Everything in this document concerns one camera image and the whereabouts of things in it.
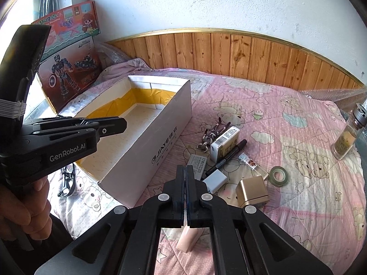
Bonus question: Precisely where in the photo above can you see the bubble wrap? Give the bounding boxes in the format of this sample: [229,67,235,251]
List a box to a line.
[96,41,129,69]
[301,87,367,118]

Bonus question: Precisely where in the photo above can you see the colourful toy box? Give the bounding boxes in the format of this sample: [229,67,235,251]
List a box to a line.
[31,0,102,63]

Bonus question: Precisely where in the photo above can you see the wooden headboard panel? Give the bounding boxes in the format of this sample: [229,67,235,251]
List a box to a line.
[106,29,366,92]

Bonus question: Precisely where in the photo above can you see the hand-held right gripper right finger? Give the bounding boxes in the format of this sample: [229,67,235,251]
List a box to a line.
[186,165,334,275]

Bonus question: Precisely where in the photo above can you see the clear plastic case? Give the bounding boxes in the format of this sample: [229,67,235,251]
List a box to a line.
[239,153,270,178]

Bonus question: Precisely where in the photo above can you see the white charger plug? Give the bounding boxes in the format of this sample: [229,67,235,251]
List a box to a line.
[202,170,228,194]

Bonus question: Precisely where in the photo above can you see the gold cube box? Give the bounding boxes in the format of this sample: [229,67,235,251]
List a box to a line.
[236,176,270,209]

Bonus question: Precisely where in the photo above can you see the person's left hand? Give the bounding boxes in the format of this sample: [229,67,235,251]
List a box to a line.
[0,175,53,239]

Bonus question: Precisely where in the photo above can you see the dark red robot toy box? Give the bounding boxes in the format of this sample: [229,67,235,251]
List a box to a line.
[37,36,103,113]

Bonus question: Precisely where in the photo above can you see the red and white staple box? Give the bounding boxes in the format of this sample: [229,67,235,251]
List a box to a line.
[186,154,207,180]

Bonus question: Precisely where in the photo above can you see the pink printed blanket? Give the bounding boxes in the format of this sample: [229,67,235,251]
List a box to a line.
[47,58,367,275]

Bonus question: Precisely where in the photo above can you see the black marker pen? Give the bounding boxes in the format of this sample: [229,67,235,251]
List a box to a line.
[205,139,248,177]

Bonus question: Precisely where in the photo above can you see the green tape roll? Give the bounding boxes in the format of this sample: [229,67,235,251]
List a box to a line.
[269,165,288,188]

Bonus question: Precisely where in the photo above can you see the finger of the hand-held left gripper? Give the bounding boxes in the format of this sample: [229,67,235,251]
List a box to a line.
[23,116,127,138]
[21,128,101,149]

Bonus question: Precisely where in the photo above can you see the glass tea bottle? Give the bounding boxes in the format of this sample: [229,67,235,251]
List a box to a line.
[331,102,366,161]

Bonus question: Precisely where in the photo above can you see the black eyeglasses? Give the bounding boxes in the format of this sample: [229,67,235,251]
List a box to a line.
[57,162,77,198]

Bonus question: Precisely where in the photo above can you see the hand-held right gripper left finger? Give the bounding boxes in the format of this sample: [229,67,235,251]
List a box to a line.
[34,165,186,275]

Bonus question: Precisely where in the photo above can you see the white cardboard box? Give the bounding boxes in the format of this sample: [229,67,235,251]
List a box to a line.
[73,74,192,209]

